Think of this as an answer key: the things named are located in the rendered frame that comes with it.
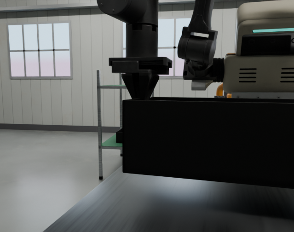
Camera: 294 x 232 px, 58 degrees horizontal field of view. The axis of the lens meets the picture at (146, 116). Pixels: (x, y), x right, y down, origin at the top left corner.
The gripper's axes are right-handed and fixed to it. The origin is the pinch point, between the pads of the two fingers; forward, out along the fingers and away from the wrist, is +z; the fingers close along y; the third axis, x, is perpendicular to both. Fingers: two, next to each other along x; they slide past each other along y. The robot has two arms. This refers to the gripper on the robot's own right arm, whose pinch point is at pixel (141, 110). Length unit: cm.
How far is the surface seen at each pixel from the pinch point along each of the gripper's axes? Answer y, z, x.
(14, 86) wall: -394, -6, 417
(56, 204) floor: -110, 90, 136
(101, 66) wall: -207, -46, 434
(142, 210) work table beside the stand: 3.8, 13.4, -11.0
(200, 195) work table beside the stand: 11.4, 13.1, -3.8
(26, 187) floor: -158, 90, 160
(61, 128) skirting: -294, 78, 427
